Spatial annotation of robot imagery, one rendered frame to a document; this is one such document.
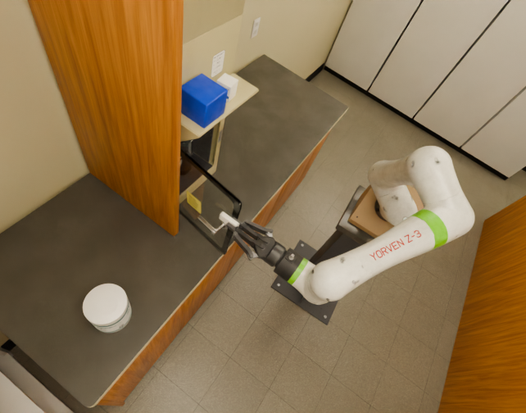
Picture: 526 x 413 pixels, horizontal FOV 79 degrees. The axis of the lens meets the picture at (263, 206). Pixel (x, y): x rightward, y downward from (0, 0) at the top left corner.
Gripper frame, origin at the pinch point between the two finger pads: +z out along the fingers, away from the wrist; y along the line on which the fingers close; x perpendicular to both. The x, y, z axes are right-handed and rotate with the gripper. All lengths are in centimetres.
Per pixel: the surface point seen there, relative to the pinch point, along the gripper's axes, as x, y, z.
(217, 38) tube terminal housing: -36, -26, 31
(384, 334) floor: 131, -70, -114
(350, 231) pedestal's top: 37, -55, -41
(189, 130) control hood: -19.6, -6.1, 22.7
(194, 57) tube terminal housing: -34.4, -16.5, 30.7
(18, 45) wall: -24, 7, 74
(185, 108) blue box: -23.1, -9.2, 27.1
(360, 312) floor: 131, -73, -92
